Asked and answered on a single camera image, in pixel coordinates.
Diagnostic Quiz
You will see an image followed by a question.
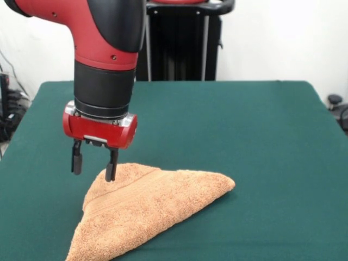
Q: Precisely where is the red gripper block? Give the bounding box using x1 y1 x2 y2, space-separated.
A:
62 100 138 182

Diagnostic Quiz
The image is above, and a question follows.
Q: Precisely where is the tan terry towel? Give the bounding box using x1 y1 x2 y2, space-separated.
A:
65 162 236 261

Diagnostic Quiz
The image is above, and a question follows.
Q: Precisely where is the black box device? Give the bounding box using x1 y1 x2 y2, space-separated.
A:
0 72 11 120

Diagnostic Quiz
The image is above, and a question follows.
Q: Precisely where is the dark green table cloth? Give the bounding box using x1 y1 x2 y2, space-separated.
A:
0 80 348 261

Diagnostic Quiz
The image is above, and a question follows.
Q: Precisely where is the black chair base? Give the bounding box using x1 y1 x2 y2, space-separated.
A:
327 94 348 136

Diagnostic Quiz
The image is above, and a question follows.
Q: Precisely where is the black cable bundle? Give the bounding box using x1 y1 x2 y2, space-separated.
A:
0 89 30 142

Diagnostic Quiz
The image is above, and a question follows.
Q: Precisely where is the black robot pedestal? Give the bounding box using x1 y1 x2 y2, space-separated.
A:
135 0 236 82

